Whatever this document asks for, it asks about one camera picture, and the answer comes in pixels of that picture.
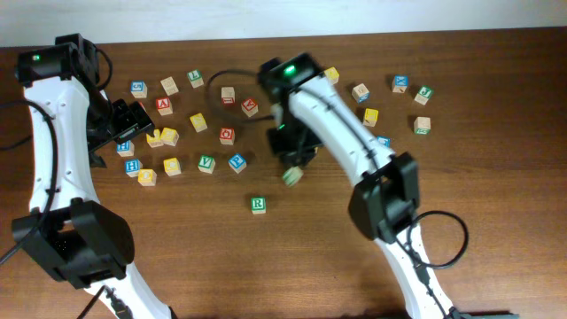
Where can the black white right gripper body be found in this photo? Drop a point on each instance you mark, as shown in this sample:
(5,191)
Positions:
(294,136)

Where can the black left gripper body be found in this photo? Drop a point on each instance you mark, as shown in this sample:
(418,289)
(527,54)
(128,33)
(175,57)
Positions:
(124,121)

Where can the green Z letter block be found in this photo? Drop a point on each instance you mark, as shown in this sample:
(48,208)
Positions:
(292,176)

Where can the green R letter block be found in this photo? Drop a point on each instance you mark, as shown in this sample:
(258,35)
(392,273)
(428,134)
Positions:
(258,205)

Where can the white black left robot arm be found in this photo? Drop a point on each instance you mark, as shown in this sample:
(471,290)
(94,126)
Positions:
(67,231)

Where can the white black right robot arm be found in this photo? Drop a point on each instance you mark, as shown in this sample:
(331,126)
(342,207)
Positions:
(309,113)

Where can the blue H block upper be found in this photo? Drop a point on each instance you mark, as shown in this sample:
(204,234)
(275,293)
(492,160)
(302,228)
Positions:
(126,149)

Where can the blue h block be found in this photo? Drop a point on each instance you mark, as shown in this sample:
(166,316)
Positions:
(126,149)
(132,167)

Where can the blue S letter block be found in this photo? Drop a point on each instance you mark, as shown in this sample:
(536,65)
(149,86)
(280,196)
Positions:
(138,89)

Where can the yellow block left pair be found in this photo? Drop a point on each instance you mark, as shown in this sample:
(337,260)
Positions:
(154,139)

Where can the blue H block lower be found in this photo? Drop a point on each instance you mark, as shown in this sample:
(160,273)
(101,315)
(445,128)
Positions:
(132,167)

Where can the red A letter block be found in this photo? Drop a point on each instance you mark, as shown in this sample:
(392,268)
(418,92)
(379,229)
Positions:
(164,106)

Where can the yellow G letter block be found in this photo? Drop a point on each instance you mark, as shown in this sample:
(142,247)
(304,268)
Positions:
(169,136)

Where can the yellow O letter block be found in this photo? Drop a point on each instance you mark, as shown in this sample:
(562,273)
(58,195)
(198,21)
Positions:
(147,177)

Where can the plain wooden block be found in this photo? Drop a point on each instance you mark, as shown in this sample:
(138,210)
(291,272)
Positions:
(169,86)

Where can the blue P letter block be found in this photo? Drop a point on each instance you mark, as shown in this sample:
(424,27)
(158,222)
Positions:
(238,163)

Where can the red A block tilted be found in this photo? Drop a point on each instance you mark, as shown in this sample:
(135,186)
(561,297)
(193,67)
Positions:
(250,107)

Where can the yellow C letter block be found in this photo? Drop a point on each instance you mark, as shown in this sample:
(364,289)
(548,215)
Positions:
(172,166)

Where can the red O letter block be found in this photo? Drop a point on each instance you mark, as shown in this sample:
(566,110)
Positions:
(227,136)

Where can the yellow S block left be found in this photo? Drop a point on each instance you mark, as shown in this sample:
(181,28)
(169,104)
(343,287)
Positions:
(198,122)

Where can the green L letter block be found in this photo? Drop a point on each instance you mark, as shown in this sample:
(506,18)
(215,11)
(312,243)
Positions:
(195,78)

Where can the yellow block top right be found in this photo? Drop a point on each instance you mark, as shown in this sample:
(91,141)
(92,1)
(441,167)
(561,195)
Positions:
(332,75)

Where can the yellow block middle right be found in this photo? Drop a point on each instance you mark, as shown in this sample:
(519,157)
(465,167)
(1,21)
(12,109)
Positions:
(370,117)

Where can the red I letter block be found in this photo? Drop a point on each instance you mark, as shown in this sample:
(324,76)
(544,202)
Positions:
(228,95)

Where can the blue side block right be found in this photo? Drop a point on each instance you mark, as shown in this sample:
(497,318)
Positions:
(360,93)

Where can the green V letter block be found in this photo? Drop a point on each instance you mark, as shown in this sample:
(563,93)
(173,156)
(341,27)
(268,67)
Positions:
(206,164)

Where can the blue E letter block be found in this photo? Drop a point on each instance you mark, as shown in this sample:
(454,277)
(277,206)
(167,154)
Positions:
(386,141)

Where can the blue X letter block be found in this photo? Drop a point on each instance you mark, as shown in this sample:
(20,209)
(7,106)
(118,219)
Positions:
(399,83)

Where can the green side wooden block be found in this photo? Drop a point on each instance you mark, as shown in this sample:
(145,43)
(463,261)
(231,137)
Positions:
(422,125)

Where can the green J letter block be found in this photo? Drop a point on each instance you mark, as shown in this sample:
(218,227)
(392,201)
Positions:
(423,95)

